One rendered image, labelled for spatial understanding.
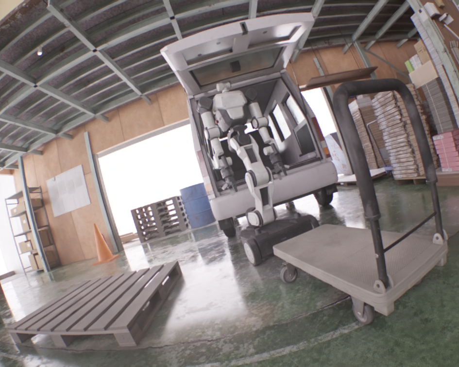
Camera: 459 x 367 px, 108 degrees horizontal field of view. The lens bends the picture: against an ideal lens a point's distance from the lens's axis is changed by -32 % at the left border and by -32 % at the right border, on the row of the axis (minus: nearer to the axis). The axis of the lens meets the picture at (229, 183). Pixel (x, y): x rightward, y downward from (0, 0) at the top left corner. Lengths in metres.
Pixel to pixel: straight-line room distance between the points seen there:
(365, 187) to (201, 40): 1.57
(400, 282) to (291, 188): 1.98
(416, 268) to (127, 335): 1.20
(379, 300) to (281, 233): 1.18
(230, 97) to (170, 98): 3.15
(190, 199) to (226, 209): 2.56
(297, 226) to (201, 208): 3.41
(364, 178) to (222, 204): 2.05
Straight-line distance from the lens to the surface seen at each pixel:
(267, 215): 1.96
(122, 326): 1.25
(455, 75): 2.35
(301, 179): 2.60
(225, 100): 2.01
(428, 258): 0.85
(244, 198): 2.51
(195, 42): 1.88
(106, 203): 5.29
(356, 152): 0.60
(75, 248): 6.02
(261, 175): 1.83
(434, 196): 0.88
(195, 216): 5.04
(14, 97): 4.15
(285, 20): 2.03
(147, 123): 5.07
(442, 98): 3.01
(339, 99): 0.62
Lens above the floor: 0.59
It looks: 1 degrees up
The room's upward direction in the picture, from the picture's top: 17 degrees counter-clockwise
